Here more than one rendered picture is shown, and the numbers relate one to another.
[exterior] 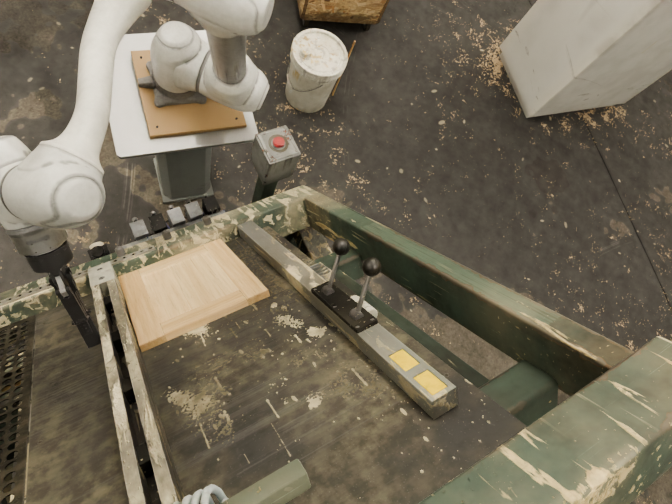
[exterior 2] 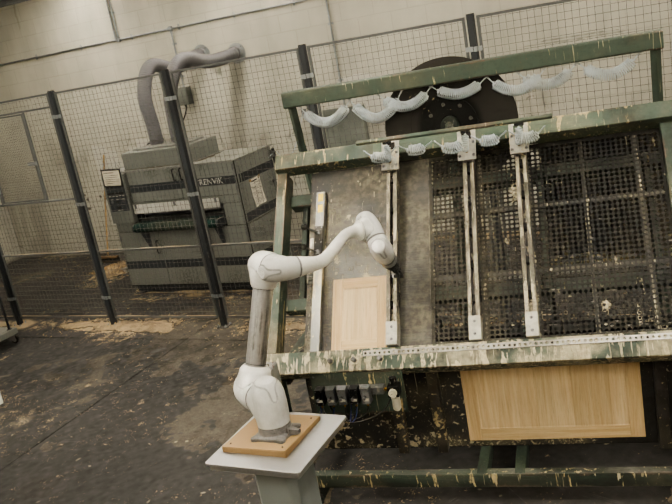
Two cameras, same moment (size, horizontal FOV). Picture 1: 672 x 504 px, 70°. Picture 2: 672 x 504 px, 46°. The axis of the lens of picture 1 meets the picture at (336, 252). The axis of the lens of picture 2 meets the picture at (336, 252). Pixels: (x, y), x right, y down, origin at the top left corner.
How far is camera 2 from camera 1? 426 cm
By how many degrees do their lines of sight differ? 78
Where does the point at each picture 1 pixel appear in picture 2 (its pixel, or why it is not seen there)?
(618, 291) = (105, 422)
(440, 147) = not seen: outside the picture
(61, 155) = (360, 219)
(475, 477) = (333, 159)
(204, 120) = not seen: hidden behind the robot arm
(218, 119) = not seen: hidden behind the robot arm
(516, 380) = (299, 201)
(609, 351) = (281, 180)
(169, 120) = (300, 419)
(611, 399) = (299, 161)
